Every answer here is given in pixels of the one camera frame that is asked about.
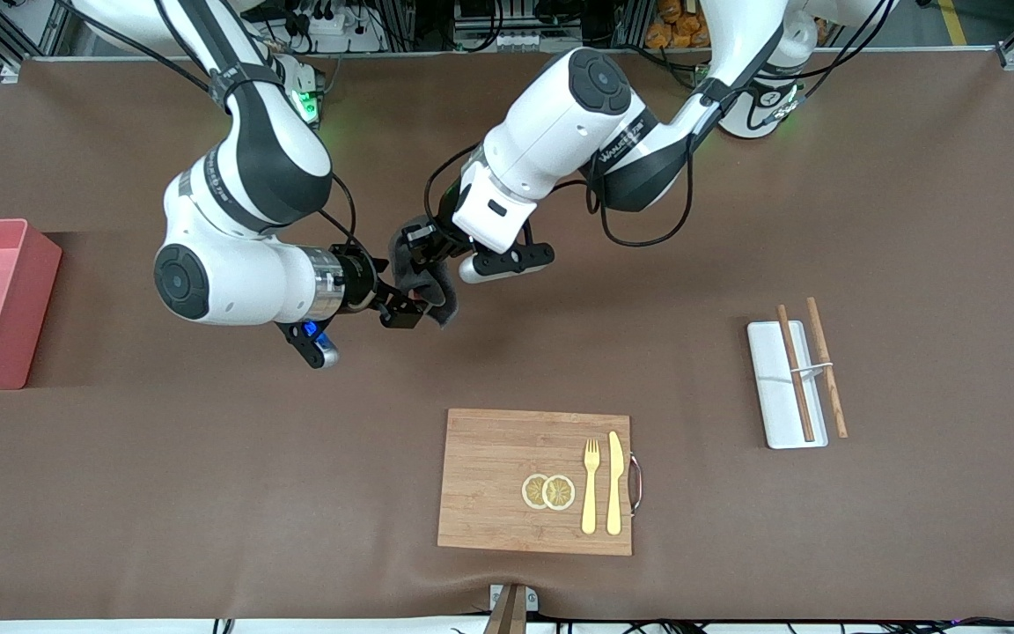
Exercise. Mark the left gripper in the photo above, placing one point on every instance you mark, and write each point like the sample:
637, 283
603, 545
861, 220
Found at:
438, 239

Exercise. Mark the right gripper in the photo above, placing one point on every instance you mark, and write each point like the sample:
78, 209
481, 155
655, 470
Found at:
358, 283

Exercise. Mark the dark grey cloth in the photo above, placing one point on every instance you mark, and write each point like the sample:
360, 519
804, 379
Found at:
437, 291

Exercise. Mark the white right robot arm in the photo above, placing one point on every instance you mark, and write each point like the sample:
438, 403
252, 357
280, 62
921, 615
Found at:
243, 167

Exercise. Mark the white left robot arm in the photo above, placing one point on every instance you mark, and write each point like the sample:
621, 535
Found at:
560, 114

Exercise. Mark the white terminal block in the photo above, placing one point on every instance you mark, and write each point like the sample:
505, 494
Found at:
520, 40

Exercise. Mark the white power strip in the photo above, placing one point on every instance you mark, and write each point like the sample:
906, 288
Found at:
340, 31

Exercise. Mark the lemon slice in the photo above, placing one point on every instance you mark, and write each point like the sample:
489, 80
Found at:
560, 492
532, 490

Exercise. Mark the yellow plastic fork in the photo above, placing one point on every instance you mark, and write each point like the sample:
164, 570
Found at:
591, 502

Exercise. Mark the yellow plastic knife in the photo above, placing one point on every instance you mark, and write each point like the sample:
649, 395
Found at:
614, 493

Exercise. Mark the brown table mat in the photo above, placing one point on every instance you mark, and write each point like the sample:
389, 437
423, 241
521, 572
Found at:
736, 220

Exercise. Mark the orange snack bags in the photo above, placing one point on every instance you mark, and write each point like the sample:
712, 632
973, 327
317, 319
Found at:
674, 26

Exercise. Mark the brown wooden strut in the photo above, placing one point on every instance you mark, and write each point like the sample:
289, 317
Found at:
507, 616

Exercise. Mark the white rectangular tray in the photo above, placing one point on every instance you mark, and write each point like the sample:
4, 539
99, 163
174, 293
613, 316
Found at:
775, 396

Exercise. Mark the wooden chopstick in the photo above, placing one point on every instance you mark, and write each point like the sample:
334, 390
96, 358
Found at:
796, 374
826, 370

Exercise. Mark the metal bracket at table edge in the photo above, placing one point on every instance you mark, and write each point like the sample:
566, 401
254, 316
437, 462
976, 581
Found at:
498, 597

